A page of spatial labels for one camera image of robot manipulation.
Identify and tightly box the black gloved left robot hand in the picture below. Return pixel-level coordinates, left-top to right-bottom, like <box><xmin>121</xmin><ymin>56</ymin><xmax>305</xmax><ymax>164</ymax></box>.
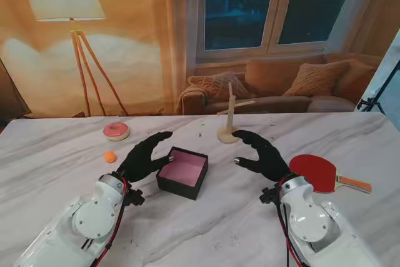
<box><xmin>117</xmin><ymin>131</ymin><xmax>176</xmax><ymax>184</ymax></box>

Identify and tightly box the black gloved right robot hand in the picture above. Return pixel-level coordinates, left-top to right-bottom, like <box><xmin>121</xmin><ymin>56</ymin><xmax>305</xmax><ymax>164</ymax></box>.
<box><xmin>231</xmin><ymin>129</ymin><xmax>291</xmax><ymax>183</ymax></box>

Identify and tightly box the red black ping pong bat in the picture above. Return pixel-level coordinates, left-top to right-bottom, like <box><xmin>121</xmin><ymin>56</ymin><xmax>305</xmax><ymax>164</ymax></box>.
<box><xmin>289</xmin><ymin>153</ymin><xmax>373</xmax><ymax>194</ymax></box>

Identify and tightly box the black box with pink inside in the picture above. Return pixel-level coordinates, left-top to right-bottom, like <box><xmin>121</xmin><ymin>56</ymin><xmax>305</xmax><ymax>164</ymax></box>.
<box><xmin>156</xmin><ymin>146</ymin><xmax>209</xmax><ymax>201</ymax></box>

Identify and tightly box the pink frosted toy donut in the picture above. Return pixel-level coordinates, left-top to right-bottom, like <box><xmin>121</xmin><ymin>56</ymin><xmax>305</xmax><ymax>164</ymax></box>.
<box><xmin>102</xmin><ymin>122</ymin><xmax>131</xmax><ymax>142</ymax></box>

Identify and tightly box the wooden peg stand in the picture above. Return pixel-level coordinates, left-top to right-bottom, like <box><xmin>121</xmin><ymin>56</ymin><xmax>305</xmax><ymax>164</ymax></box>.
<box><xmin>216</xmin><ymin>81</ymin><xmax>256</xmax><ymax>144</ymax></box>

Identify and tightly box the black tripod stand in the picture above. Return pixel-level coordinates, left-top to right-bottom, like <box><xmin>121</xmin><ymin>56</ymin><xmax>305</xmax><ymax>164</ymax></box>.
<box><xmin>357</xmin><ymin>60</ymin><xmax>400</xmax><ymax>124</ymax></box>

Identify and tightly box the printed living room backdrop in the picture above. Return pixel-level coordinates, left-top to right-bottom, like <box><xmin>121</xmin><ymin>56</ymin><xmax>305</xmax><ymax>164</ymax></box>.
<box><xmin>0</xmin><ymin>0</ymin><xmax>400</xmax><ymax>121</ymax></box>

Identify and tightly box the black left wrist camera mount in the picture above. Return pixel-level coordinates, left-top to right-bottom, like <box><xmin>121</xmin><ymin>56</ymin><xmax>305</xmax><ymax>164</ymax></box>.
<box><xmin>126</xmin><ymin>187</ymin><xmax>146</xmax><ymax>207</ymax></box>

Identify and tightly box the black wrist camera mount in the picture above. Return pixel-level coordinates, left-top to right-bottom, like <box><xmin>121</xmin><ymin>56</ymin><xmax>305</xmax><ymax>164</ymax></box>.
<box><xmin>126</xmin><ymin>187</ymin><xmax>146</xmax><ymax>207</ymax></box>
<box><xmin>259</xmin><ymin>187</ymin><xmax>281</xmax><ymax>205</ymax></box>

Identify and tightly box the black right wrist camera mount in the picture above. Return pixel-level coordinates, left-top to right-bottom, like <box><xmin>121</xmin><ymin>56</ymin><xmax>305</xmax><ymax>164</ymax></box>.
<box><xmin>259</xmin><ymin>187</ymin><xmax>281</xmax><ymax>205</ymax></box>

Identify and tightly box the red left arm cable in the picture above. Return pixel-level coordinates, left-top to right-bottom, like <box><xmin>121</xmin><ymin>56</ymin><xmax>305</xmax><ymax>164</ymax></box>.
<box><xmin>93</xmin><ymin>176</ymin><xmax>131</xmax><ymax>267</ymax></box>

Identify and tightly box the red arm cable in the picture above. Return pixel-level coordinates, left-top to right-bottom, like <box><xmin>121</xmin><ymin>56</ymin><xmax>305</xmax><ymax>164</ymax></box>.
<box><xmin>93</xmin><ymin>176</ymin><xmax>131</xmax><ymax>267</ymax></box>
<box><xmin>276</xmin><ymin>179</ymin><xmax>301</xmax><ymax>267</ymax></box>

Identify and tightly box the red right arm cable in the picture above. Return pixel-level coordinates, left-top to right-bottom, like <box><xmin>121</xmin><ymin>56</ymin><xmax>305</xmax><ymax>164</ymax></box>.
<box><xmin>276</xmin><ymin>179</ymin><xmax>301</xmax><ymax>267</ymax></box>

